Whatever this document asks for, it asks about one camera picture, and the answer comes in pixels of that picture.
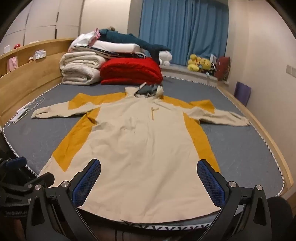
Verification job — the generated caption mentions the wall light switch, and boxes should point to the wall light switch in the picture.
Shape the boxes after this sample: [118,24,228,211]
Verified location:
[286,65,296,78]

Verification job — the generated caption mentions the red folded blanket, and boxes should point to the red folded blanket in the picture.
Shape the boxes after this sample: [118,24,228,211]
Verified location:
[100,57,163,85]

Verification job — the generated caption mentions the white plush toy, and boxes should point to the white plush toy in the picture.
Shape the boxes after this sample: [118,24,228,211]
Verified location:
[159,51,172,66]

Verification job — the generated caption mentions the wooden bed frame headboard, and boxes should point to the wooden bed frame headboard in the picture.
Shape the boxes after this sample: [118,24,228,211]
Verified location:
[1,38,74,126]

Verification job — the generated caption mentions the white wardrobe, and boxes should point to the white wardrobe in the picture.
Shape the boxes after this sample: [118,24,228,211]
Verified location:
[1,0,130,54]

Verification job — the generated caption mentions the pink item on shelf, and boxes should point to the pink item on shelf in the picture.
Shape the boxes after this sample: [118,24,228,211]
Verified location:
[6,56,18,72]

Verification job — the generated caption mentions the beige and mustard large shirt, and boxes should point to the beige and mustard large shirt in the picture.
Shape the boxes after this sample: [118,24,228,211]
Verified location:
[32,87,249,223]

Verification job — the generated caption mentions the purple bag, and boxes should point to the purple bag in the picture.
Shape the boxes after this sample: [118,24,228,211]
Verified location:
[234,81,251,106]

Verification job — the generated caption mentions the white charging cable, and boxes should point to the white charging cable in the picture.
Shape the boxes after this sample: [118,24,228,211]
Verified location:
[9,96,46,125]

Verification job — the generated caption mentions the white tissue pack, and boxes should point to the white tissue pack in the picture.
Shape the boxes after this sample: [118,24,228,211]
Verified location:
[33,49,47,60]

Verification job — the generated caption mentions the teal shark plush toy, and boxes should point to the teal shark plush toy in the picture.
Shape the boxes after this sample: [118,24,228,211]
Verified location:
[99,29,171,65]

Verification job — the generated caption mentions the yellow plush toy pile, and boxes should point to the yellow plush toy pile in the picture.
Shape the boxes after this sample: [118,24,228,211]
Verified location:
[187,54,212,73]

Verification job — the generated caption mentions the white folded bedding stack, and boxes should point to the white folded bedding stack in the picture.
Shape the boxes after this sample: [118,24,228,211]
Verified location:
[68,31,146,59]

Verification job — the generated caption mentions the cream folded fleece blanket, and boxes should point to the cream folded fleece blanket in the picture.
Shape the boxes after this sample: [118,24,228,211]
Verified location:
[59,51,106,86]

